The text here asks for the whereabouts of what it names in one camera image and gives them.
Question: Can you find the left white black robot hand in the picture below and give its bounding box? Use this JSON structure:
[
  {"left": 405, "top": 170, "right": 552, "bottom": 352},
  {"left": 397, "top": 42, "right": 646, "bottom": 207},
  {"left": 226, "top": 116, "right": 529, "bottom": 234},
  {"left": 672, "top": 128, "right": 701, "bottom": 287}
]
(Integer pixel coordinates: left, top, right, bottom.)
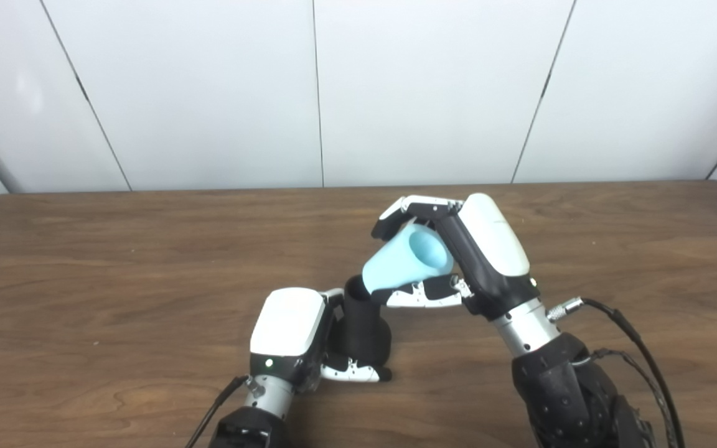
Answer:
[{"left": 250, "top": 287, "right": 392, "bottom": 394}]

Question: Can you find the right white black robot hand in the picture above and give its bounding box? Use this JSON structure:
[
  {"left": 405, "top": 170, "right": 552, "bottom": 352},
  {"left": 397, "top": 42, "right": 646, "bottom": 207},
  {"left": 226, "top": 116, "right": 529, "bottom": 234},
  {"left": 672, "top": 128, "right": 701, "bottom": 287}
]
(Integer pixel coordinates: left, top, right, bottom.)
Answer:
[{"left": 371, "top": 193, "right": 541, "bottom": 321}]

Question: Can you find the black flared nozzle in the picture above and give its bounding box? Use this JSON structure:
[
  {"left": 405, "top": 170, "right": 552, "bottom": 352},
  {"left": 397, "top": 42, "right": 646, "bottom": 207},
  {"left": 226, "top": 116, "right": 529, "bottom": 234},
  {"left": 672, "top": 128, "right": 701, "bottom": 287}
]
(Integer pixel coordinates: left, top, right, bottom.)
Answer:
[{"left": 341, "top": 275, "right": 392, "bottom": 368}]

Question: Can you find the light-blue hose piece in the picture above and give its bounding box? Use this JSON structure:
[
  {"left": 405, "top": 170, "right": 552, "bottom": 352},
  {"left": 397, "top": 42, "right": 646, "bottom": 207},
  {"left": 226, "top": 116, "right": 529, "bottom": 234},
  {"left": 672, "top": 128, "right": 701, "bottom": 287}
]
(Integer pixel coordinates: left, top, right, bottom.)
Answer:
[{"left": 362, "top": 224, "right": 454, "bottom": 294}]

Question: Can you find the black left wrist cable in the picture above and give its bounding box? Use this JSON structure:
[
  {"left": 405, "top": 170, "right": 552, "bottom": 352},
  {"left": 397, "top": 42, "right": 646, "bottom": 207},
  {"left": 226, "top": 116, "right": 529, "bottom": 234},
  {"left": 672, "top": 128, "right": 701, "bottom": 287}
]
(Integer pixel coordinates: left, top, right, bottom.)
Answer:
[{"left": 184, "top": 375, "right": 266, "bottom": 448}]

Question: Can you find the thick black right wrist cable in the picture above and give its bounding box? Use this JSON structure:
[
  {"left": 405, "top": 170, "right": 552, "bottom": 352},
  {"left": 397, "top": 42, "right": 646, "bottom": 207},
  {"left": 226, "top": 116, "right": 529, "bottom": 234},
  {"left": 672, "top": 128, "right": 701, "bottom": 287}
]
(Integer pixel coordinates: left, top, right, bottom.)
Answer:
[{"left": 546, "top": 297, "right": 687, "bottom": 448}]

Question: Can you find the thin braided right arm cable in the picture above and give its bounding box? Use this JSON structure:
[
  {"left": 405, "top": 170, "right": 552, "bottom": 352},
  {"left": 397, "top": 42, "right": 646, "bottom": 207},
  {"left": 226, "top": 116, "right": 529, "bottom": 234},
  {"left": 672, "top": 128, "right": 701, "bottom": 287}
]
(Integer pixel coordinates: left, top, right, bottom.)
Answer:
[{"left": 592, "top": 348, "right": 673, "bottom": 448}]

